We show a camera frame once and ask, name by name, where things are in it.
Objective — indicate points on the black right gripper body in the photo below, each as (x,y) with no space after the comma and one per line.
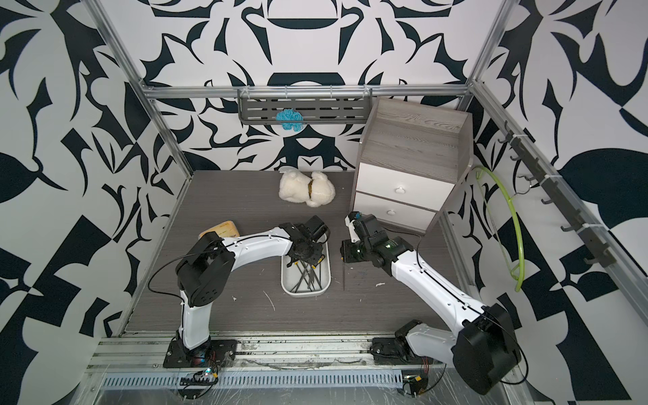
(356,251)

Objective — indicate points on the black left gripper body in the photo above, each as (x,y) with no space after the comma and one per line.
(315,253)

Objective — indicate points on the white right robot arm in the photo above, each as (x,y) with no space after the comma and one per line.
(480,342)

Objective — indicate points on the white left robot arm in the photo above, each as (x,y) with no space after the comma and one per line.
(203,273)

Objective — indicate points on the file tool in box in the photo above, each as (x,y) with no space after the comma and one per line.
(308,280)

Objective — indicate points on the white plastic storage box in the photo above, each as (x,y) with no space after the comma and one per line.
(289,276)

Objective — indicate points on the white plush toy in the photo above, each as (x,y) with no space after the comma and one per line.
(314,190)

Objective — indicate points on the yellow sponge block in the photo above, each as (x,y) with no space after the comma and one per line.
(226,229)

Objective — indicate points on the grey wooden drawer cabinet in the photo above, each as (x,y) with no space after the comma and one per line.
(424,149)

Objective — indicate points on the teal crumpled cloth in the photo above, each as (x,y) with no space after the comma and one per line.
(290,120)

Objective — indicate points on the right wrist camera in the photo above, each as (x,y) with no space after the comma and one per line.
(350,221)

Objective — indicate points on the grey slotted wall shelf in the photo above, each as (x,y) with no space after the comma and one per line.
(329,109)

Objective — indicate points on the white perforated cable duct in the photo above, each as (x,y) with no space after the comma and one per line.
(390,379)

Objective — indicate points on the grey wall hook rail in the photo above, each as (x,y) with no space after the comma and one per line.
(560,195)

